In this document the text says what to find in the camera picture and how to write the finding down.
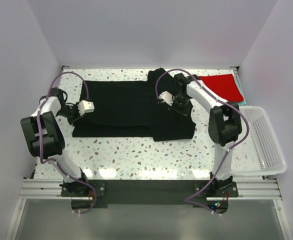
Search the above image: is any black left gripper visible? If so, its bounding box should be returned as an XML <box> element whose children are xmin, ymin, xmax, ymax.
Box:
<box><xmin>56</xmin><ymin>101</ymin><xmax>86</xmax><ymax>126</ymax></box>

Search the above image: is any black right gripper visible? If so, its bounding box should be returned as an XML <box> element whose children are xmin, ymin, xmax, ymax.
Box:
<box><xmin>168</xmin><ymin>94</ymin><xmax>191</xmax><ymax>121</ymax></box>

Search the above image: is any black t shirt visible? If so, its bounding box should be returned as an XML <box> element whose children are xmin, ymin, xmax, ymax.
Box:
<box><xmin>72</xmin><ymin>68</ymin><xmax>196</xmax><ymax>142</ymax></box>

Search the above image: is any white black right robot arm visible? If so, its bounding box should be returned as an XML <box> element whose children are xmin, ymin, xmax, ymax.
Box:
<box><xmin>168</xmin><ymin>73</ymin><xmax>242</xmax><ymax>197</ymax></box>

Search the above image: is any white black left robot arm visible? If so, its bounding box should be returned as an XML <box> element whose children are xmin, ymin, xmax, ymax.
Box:
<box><xmin>20</xmin><ymin>87</ymin><xmax>91</xmax><ymax>197</ymax></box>

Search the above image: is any folded red t shirt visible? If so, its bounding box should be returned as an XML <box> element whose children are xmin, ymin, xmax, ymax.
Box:
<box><xmin>199</xmin><ymin>74</ymin><xmax>234</xmax><ymax>102</ymax></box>

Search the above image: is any folded teal t shirt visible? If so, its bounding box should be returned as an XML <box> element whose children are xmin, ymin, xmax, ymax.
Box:
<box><xmin>228</xmin><ymin>76</ymin><xmax>247</xmax><ymax>106</ymax></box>

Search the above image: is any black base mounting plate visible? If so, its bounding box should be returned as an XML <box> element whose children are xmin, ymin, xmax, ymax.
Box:
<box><xmin>60</xmin><ymin>179</ymin><xmax>239</xmax><ymax>211</ymax></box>

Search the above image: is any white plastic basket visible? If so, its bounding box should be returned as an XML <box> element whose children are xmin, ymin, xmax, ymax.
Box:
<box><xmin>231</xmin><ymin>106</ymin><xmax>287</xmax><ymax>177</ymax></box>

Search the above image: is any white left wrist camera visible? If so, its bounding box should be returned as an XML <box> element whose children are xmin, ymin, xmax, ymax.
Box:
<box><xmin>78</xmin><ymin>100</ymin><xmax>95</xmax><ymax>116</ymax></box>

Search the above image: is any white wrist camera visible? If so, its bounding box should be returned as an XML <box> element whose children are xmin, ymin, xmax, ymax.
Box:
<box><xmin>158</xmin><ymin>91</ymin><xmax>174</xmax><ymax>106</ymax></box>
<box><xmin>78</xmin><ymin>100</ymin><xmax>95</xmax><ymax>116</ymax></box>

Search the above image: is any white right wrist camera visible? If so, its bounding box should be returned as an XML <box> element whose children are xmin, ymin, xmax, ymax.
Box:
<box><xmin>158</xmin><ymin>91</ymin><xmax>174</xmax><ymax>106</ymax></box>

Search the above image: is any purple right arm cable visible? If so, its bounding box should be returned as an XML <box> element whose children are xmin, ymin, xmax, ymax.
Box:
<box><xmin>155</xmin><ymin>68</ymin><xmax>252</xmax><ymax>213</ymax></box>

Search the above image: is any aluminium rail frame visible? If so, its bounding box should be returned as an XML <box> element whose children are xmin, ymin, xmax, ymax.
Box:
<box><xmin>5</xmin><ymin>65</ymin><xmax>291</xmax><ymax>240</ymax></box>

